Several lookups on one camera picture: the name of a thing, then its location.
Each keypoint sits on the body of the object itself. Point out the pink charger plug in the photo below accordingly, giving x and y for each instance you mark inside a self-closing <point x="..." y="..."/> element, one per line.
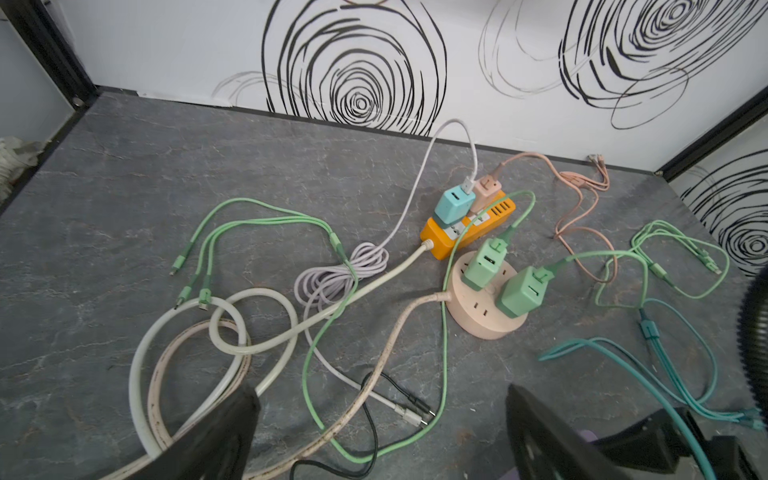
<point x="485" y="189"/>

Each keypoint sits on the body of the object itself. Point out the purple power strip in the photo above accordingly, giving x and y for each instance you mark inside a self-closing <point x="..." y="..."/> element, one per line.
<point x="588" y="435"/>

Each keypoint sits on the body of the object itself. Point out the teal charger with white cable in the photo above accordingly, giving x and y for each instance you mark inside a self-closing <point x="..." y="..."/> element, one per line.
<point x="319" y="287"/>

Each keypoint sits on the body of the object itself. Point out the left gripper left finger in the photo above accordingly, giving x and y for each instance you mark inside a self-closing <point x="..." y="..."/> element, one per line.
<point x="216" y="448"/>

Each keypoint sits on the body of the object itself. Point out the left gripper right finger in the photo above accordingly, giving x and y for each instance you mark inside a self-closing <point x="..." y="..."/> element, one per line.
<point x="545" y="447"/>

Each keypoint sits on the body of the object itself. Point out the round pink power strip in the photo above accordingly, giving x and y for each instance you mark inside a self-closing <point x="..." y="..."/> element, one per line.
<point x="476" y="311"/>

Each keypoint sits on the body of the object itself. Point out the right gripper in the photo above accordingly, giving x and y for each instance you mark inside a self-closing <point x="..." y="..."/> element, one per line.
<point x="656" y="444"/>

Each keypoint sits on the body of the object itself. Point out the orange power strip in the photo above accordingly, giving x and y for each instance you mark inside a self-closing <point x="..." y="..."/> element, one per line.
<point x="469" y="229"/>

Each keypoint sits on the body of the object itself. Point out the green plug adapter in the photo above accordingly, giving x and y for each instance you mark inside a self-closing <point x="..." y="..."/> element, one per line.
<point x="524" y="292"/>
<point x="485" y="264"/>

